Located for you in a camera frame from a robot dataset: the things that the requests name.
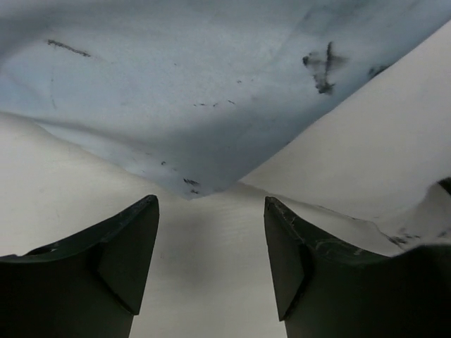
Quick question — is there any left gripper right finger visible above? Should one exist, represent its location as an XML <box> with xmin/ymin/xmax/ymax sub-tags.
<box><xmin>264</xmin><ymin>197</ymin><xmax>450</xmax><ymax>337</ymax></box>

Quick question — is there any light blue pillowcase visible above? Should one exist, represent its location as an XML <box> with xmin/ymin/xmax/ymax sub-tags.
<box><xmin>1</xmin><ymin>1</ymin><xmax>450</xmax><ymax>199</ymax></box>

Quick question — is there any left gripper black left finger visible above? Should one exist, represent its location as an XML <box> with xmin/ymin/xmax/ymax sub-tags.
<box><xmin>1</xmin><ymin>195</ymin><xmax>159</xmax><ymax>337</ymax></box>

